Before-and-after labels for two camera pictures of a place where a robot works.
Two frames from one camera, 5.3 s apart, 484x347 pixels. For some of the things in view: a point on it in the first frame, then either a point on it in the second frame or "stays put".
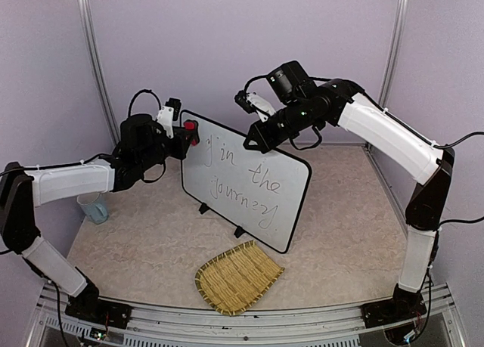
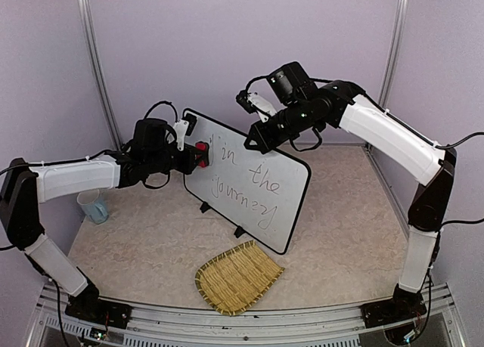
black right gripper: (265, 142) stays put
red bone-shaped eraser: (190, 125) to (203, 153)
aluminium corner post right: (401, 10) stays put
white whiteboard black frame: (262, 194) stays put
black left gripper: (183, 146) to (189, 164)
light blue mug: (94, 207) stays put
